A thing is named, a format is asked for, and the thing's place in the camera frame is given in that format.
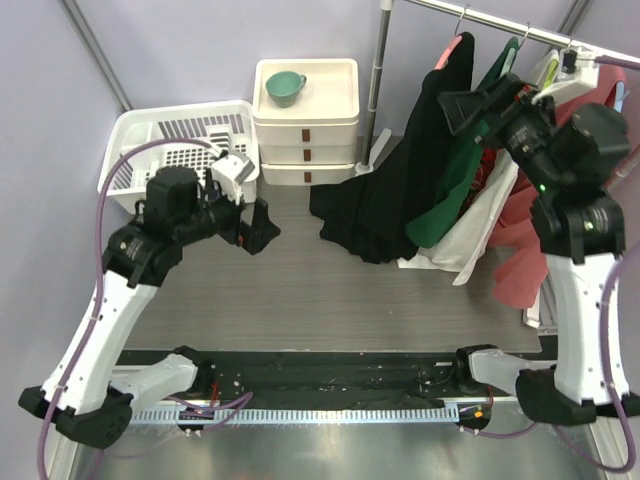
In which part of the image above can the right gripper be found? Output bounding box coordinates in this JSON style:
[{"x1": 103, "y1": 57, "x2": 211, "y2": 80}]
[{"x1": 438, "y1": 73, "x2": 567, "y2": 194}]

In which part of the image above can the pink hanger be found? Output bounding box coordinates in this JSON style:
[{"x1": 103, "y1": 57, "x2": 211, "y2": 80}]
[{"x1": 434, "y1": 5, "x2": 469, "y2": 70}]

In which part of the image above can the black t shirt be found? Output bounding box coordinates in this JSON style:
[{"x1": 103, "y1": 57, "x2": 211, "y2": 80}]
[{"x1": 309, "y1": 32, "x2": 475, "y2": 264}]

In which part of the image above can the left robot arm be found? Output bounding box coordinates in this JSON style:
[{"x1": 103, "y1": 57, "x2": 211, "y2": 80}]
[{"x1": 19, "y1": 167, "x2": 281, "y2": 450}]

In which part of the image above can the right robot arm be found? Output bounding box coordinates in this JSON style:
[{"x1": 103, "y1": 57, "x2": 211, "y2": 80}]
[{"x1": 438, "y1": 74, "x2": 639, "y2": 426}]

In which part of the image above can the lime green hanger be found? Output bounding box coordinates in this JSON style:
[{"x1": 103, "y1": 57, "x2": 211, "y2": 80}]
[{"x1": 532, "y1": 47, "x2": 566, "y2": 91}]

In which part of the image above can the green t shirt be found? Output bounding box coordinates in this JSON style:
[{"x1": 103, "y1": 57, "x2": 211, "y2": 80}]
[{"x1": 403, "y1": 37, "x2": 521, "y2": 249}]

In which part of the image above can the white t shirt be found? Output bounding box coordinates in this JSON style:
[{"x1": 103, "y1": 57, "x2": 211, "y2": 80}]
[{"x1": 397, "y1": 123, "x2": 518, "y2": 286}]

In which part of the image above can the light blue hanger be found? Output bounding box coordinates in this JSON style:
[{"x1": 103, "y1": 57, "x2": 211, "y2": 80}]
[{"x1": 612, "y1": 82, "x2": 629, "y2": 112}]

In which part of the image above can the salmon pink t shirt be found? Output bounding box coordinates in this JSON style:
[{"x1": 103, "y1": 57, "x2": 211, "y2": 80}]
[{"x1": 489, "y1": 65, "x2": 626, "y2": 310}]

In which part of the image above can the white drawer unit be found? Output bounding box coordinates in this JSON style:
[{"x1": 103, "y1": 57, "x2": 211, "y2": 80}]
[{"x1": 252, "y1": 58, "x2": 360, "y2": 186}]

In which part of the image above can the white plastic basket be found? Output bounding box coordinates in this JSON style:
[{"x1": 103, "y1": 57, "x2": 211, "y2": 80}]
[{"x1": 95, "y1": 99, "x2": 261, "y2": 214}]

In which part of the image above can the metal clothes rack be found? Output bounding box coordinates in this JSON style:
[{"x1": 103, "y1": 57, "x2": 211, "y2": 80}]
[{"x1": 355, "y1": 1, "x2": 639, "y2": 176}]

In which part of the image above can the green cup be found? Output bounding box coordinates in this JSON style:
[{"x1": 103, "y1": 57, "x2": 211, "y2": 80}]
[{"x1": 265, "y1": 71, "x2": 307, "y2": 108}]

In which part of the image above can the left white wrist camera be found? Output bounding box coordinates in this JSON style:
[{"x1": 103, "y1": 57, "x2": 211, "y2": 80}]
[{"x1": 208, "y1": 145, "x2": 259, "y2": 205}]

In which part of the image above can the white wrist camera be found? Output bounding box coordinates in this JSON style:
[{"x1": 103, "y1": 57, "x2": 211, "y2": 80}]
[
  {"x1": 208, "y1": 145, "x2": 259, "y2": 205},
  {"x1": 532, "y1": 47, "x2": 599, "y2": 105}
]

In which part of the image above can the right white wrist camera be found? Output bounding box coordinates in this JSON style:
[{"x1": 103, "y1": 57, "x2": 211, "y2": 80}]
[{"x1": 532, "y1": 47, "x2": 599, "y2": 105}]

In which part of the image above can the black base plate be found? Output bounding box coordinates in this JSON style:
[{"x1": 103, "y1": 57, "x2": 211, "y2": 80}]
[{"x1": 114, "y1": 348, "x2": 561, "y2": 409}]

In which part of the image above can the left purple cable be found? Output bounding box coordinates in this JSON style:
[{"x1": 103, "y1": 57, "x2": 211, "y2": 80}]
[{"x1": 37, "y1": 139, "x2": 254, "y2": 480}]

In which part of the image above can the purple cable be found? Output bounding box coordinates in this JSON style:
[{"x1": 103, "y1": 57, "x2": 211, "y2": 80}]
[
  {"x1": 37, "y1": 139, "x2": 254, "y2": 480},
  {"x1": 459, "y1": 52, "x2": 640, "y2": 474}
]

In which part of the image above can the white cable duct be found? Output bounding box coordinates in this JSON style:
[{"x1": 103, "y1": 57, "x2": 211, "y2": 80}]
[{"x1": 131, "y1": 404, "x2": 459, "y2": 426}]

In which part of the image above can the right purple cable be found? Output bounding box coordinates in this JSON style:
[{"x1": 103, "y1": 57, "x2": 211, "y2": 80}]
[{"x1": 459, "y1": 52, "x2": 640, "y2": 474}]

